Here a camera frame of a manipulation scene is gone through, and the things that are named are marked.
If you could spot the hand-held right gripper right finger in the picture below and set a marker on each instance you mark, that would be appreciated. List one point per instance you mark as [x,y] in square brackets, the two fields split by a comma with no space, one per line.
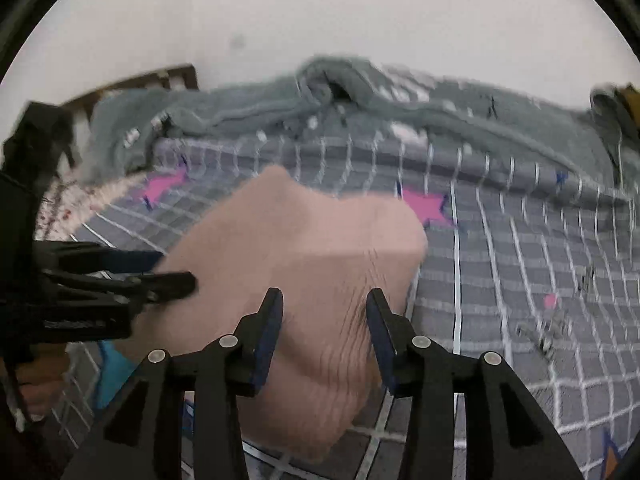
[384,345]

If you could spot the grey fleece blanket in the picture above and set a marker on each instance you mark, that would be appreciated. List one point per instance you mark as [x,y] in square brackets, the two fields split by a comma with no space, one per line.
[400,105]

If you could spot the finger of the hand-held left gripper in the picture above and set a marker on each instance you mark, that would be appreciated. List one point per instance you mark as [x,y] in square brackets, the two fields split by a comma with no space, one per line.
[115,259]
[165,285]

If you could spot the floral white cloth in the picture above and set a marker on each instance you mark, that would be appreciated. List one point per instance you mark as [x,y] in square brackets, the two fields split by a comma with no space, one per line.
[75,205]

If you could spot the person's left hand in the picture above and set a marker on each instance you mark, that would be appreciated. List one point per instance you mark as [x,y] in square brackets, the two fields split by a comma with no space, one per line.
[42,385]

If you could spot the grey plaid star bed sheet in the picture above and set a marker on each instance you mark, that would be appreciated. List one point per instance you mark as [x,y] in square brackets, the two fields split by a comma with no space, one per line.
[525,270]

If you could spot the pink small garment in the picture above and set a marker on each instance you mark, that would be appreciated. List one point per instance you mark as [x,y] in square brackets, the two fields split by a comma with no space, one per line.
[305,260]

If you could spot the dark wooden headboard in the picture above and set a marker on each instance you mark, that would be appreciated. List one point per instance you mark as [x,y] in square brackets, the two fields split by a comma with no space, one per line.
[145,80]

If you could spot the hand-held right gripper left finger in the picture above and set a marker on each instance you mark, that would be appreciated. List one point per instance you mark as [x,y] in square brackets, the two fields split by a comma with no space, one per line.
[265,345]

